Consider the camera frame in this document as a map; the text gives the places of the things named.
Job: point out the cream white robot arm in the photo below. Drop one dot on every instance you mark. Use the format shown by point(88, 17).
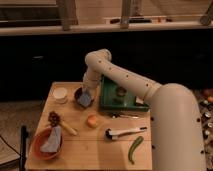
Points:
point(176, 130)

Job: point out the dark purple bowl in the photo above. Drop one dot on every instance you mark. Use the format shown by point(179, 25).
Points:
point(78, 93)

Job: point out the orange plastic bowl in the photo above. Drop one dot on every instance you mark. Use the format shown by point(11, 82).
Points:
point(39, 140)

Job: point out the green toy sink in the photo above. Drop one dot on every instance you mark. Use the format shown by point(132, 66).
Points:
point(109, 100)

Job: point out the orange toy fruit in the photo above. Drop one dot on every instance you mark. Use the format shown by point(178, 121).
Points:
point(92, 121)

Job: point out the small white cup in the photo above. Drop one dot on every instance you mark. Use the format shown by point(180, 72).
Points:
point(60, 95)

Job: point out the black white ladle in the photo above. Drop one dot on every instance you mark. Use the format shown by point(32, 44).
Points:
point(115, 134)

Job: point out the green toy pepper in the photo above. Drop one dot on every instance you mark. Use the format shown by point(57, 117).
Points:
point(133, 147)

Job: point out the light blue cloth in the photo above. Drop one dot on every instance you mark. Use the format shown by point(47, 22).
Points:
point(53, 142)

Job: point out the black vertical post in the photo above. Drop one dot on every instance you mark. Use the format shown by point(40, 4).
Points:
point(24, 136)

